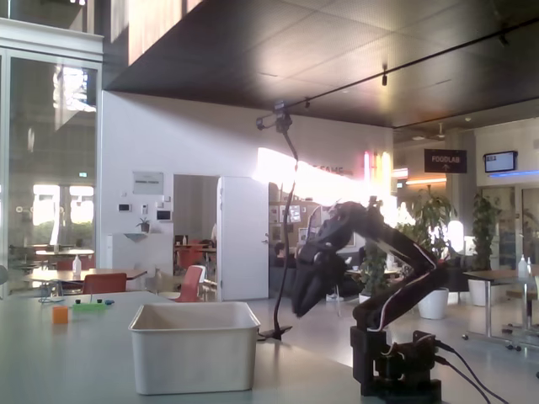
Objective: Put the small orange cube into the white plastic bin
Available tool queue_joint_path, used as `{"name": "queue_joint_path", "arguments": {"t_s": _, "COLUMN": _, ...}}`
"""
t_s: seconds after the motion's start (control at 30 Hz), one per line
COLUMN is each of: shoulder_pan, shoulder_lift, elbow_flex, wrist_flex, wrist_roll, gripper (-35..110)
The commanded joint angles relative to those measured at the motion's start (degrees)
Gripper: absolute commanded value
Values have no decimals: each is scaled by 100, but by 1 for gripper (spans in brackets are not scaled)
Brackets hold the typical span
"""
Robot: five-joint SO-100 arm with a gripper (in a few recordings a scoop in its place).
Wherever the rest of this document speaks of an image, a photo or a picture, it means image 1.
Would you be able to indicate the white counter cabinet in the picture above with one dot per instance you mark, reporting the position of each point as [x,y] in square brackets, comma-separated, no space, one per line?
[126,261]

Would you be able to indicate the small white plant pot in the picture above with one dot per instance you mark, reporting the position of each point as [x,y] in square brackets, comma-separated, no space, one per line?
[478,292]

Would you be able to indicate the wooden cafe table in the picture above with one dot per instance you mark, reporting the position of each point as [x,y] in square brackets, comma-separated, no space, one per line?
[105,273]

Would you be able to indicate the orange cube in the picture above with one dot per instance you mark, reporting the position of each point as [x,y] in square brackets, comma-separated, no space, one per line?
[60,315]

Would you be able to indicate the white door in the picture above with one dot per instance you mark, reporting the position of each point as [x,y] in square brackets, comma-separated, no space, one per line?
[242,235]

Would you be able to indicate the white plastic bin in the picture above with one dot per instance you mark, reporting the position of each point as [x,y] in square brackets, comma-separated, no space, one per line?
[193,362]

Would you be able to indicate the large leafy indoor plant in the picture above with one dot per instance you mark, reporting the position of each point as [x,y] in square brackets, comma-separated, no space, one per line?
[433,210]

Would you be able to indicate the cork pinboard with posters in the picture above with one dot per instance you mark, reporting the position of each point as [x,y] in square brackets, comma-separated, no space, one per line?
[303,219]

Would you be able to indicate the black ceiling light track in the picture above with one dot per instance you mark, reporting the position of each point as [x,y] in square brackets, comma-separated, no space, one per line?
[421,61]

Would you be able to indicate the pink red chair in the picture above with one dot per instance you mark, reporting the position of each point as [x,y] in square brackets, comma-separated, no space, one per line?
[191,282]

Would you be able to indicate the black ceiling spotlight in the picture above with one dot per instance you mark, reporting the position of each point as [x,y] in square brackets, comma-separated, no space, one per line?
[384,80]

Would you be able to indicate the clear spray bottle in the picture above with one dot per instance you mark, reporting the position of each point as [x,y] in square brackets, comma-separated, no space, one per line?
[77,266]

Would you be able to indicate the green rectangular block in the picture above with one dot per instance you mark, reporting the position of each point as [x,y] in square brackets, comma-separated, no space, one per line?
[88,308]

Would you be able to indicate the black gooseneck clamp mount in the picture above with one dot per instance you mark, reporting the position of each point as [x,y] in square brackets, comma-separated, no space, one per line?
[275,333]

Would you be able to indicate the grey wall notice board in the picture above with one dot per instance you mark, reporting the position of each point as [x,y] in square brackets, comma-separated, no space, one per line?
[148,183]

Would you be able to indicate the seated background person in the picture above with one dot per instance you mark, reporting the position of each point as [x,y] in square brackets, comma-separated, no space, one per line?
[280,251]

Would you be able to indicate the large white plant pot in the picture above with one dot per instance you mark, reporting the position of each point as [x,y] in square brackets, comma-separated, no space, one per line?
[438,305]

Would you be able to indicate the clear pump bottle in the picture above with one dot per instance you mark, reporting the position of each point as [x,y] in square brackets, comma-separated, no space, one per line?
[523,267]

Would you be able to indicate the tall slim indoor plant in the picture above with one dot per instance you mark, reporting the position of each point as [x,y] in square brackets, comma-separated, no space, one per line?
[484,227]

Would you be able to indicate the black Foodlab sign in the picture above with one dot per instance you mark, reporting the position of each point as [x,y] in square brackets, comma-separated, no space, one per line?
[445,161]

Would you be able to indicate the small bushy plant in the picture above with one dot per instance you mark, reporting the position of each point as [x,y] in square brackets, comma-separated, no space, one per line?
[375,269]

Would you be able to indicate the small potted plant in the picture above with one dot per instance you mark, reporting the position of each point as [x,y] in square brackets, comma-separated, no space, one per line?
[144,225]

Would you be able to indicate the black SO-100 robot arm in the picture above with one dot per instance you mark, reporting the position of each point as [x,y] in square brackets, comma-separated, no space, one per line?
[400,296]

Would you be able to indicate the small black mounted camera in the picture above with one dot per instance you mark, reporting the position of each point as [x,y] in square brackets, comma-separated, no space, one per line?
[283,122]

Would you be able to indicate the wooden table with metal legs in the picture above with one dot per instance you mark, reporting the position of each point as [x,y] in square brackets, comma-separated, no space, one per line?
[497,274]

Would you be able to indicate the wall mounted monitor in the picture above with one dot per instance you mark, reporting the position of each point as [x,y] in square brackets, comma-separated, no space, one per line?
[500,162]

